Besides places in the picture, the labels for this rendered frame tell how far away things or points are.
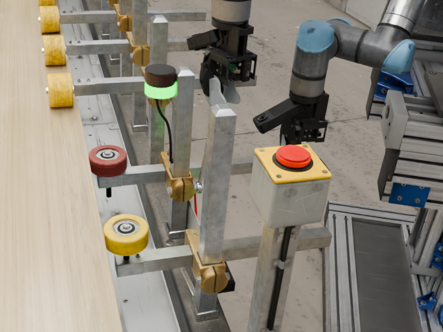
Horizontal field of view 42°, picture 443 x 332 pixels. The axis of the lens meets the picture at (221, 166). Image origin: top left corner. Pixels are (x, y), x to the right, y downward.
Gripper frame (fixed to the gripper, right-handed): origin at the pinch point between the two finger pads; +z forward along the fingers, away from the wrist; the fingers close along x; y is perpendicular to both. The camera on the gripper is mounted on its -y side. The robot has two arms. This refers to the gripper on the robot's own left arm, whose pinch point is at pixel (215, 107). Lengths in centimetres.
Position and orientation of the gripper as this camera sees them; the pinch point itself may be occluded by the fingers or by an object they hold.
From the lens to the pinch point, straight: 124.5
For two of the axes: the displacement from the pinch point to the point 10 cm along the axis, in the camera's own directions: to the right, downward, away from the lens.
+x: 8.0, -2.7, 5.4
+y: 6.0, 4.7, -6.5
